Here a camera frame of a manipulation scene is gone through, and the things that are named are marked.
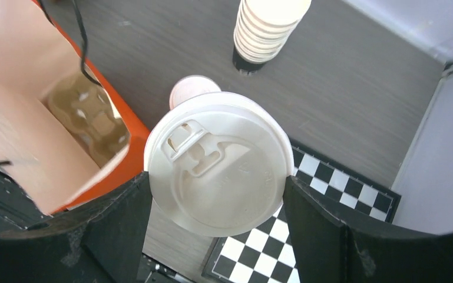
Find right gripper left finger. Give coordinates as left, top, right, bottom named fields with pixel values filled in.
left=0, top=172, right=152, bottom=282

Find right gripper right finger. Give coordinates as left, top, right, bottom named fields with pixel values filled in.
left=283, top=176, right=453, bottom=282

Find white plastic cup lid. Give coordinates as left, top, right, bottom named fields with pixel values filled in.
left=169, top=75, right=221, bottom=110

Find orange paper bag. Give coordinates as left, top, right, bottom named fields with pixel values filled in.
left=0, top=1, right=149, bottom=214

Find black white checkerboard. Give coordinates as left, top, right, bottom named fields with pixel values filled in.
left=203, top=140, right=401, bottom=282

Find stack of white paper cups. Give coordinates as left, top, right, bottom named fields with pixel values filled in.
left=232, top=0, right=312, bottom=75

